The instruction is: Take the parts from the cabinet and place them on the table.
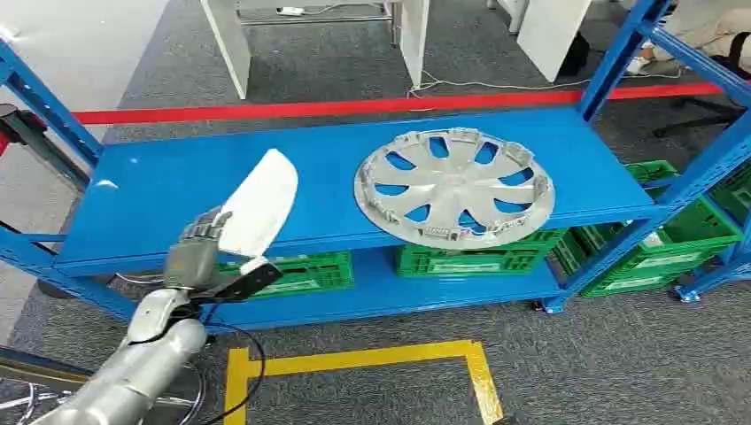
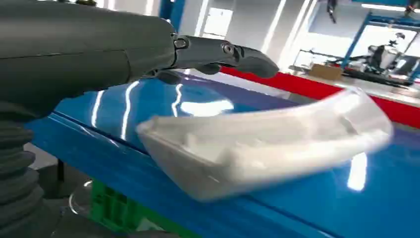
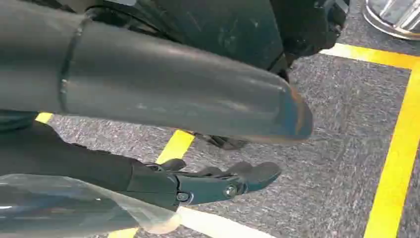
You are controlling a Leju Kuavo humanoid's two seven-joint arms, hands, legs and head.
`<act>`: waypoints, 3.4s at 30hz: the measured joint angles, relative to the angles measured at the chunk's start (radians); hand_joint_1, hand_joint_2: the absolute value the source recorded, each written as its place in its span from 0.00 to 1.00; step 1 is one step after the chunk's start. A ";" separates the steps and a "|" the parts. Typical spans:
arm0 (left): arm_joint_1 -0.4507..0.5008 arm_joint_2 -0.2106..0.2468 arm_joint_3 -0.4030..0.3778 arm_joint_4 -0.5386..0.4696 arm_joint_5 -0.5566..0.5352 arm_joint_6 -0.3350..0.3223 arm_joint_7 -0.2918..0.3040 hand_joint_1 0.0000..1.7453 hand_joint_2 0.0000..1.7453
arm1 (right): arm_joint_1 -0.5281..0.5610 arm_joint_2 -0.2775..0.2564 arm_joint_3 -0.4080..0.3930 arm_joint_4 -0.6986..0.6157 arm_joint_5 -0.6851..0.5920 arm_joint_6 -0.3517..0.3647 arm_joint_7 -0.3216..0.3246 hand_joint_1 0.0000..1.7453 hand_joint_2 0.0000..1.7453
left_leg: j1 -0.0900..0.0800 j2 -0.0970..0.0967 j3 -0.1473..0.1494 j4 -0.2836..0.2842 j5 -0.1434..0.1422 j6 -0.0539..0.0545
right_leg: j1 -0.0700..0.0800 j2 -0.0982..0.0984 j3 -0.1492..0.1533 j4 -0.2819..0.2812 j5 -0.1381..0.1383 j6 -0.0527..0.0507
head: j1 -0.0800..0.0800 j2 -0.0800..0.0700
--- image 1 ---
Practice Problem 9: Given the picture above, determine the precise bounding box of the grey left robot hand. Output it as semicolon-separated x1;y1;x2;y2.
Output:
163;206;234;293

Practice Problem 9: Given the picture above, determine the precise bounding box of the white curved plastic part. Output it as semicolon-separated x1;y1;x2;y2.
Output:
218;148;299;259

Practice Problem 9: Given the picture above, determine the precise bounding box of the blue metal shelf rack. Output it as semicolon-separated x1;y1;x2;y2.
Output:
673;220;751;305
0;0;751;336

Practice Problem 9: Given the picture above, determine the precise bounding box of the green plastic crate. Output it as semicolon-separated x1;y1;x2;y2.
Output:
708;164;751;225
394;228;569;279
551;159;744;299
218;251;355;298

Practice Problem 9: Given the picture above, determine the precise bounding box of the grey black stand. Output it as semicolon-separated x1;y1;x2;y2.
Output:
0;104;93;190

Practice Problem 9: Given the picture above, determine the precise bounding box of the yellow floor tape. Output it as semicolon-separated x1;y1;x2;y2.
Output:
222;340;505;425

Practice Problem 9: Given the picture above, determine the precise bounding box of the red floor tape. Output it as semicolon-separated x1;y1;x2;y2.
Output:
71;81;724;126

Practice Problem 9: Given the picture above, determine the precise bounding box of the silver wheel hubcap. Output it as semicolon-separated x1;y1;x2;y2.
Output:
353;127;556;251

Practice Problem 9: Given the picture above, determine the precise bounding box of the white desk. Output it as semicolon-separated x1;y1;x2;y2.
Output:
199;0;431;100

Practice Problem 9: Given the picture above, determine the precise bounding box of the white desk panel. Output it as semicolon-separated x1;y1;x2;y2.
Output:
515;0;592;83

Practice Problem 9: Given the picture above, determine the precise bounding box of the person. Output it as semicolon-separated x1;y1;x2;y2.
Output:
624;0;751;78

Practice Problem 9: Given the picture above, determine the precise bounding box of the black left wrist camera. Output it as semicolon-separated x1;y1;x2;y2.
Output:
192;257;284;305

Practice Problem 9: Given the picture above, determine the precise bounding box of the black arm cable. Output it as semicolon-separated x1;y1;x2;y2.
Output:
196;305;267;425

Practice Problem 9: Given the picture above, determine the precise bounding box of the white floor cable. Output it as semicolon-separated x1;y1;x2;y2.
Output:
406;69;685;99

